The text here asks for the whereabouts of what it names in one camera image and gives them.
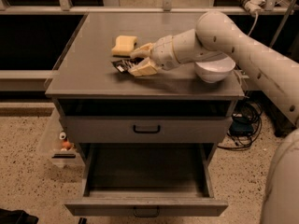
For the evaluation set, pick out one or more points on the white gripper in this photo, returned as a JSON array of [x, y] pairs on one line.
[[163, 52]]

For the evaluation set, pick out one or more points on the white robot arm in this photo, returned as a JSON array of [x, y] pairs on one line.
[[277, 77]]

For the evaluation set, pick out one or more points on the grey metal drawer cabinet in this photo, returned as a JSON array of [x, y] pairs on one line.
[[87, 84]]

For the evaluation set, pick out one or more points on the closed grey upper drawer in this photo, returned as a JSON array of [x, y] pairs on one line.
[[145, 130]]

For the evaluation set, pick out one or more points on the open grey middle drawer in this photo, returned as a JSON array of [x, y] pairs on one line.
[[146, 180]]

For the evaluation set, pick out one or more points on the yellow sponge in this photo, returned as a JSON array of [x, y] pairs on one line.
[[124, 45]]

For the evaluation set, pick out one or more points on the white bowl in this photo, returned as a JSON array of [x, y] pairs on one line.
[[215, 68]]

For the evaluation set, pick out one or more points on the orange toy in bin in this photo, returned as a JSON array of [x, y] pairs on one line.
[[66, 145]]

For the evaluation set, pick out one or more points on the white power strip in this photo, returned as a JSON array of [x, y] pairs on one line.
[[253, 7]]

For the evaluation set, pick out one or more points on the clear plastic storage bin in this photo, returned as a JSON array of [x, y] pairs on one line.
[[50, 146]]

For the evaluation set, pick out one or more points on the black bag on floor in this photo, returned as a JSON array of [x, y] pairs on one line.
[[16, 217]]

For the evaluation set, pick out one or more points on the metal guard rail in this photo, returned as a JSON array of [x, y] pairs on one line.
[[124, 8]]

